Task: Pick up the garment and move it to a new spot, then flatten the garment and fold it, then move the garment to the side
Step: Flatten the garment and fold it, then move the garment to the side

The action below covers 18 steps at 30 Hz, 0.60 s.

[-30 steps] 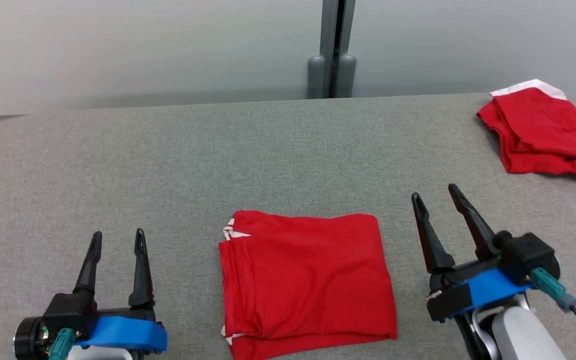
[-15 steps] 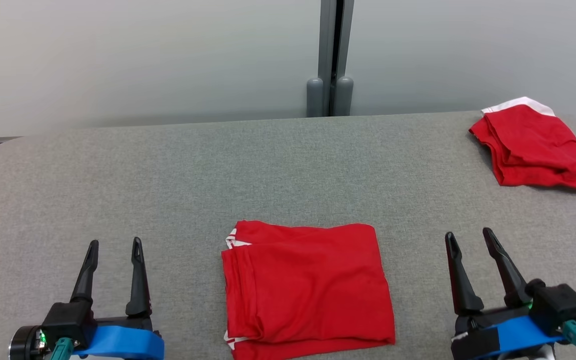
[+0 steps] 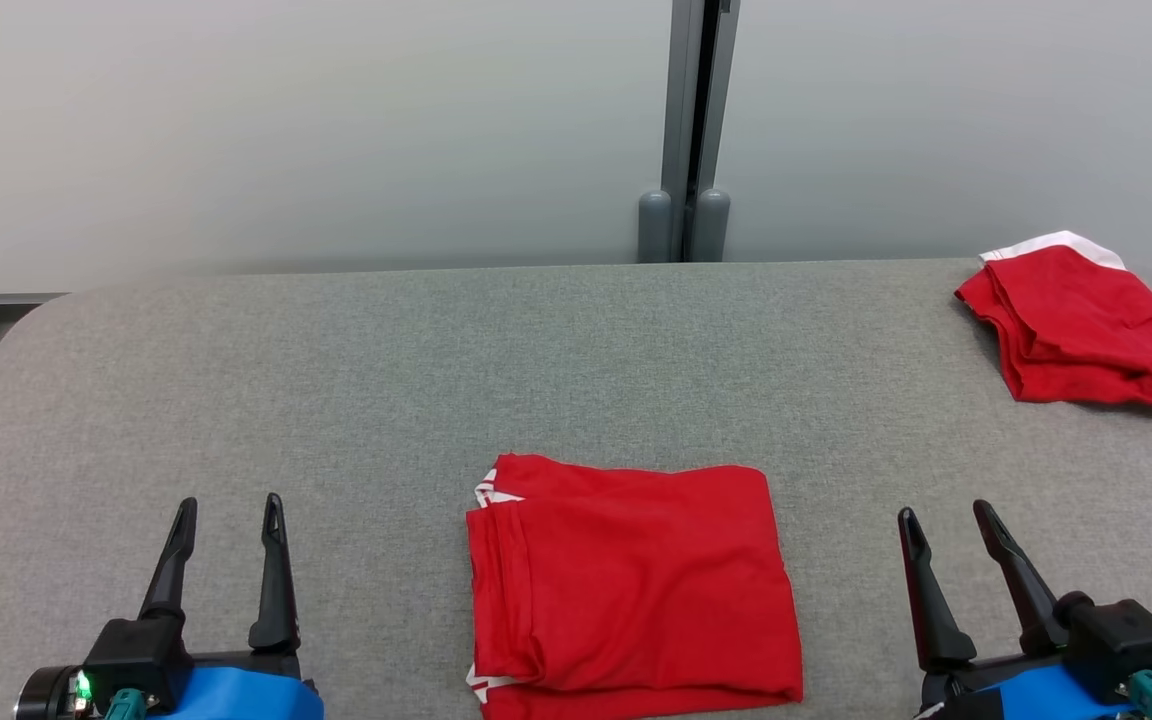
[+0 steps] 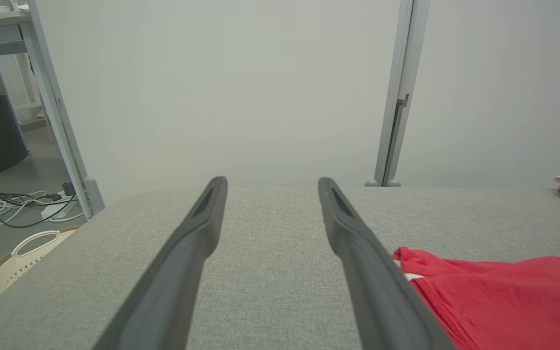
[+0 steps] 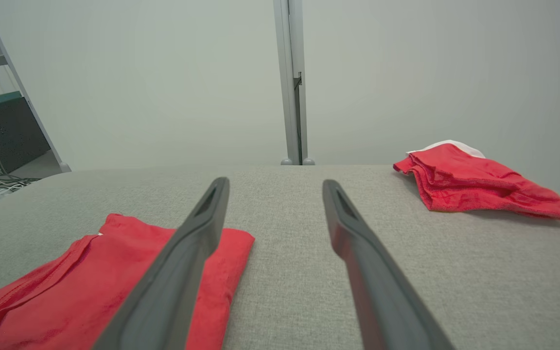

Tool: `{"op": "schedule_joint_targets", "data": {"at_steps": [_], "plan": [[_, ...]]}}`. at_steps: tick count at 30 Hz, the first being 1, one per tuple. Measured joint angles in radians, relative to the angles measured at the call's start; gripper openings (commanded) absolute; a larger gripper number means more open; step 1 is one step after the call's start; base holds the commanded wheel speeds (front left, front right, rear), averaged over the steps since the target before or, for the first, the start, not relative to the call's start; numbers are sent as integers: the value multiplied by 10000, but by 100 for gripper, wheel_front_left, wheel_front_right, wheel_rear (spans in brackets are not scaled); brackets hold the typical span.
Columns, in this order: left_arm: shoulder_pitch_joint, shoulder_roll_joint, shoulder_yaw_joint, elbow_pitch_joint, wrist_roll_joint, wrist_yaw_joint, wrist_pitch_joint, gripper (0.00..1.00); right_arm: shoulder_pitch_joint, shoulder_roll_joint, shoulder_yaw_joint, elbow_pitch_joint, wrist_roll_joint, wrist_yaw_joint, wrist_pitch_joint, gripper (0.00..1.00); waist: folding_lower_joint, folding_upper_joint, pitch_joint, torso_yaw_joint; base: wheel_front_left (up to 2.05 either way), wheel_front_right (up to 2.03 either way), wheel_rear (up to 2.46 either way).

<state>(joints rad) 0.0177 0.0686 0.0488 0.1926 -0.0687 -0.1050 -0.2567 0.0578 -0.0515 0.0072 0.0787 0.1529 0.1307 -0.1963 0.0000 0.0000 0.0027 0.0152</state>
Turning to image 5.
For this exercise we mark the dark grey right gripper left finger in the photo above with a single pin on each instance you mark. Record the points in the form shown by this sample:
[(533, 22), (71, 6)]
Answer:
[(173, 291)]

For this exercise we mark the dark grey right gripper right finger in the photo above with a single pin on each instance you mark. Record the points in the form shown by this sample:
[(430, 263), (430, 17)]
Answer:
[(387, 306)]

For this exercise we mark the red jersey with white sleeves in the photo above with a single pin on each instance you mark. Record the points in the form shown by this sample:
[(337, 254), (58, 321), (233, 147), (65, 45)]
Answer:
[(66, 291)]

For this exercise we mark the red shorts with white stripe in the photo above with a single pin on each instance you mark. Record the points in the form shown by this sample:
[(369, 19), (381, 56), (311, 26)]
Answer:
[(455, 184)]

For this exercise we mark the black cabinet with green top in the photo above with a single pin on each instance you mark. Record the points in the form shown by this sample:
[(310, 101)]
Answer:
[(8, 131)]

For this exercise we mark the thin grey partition post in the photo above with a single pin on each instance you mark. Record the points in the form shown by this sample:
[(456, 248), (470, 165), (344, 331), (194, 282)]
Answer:
[(65, 167)]

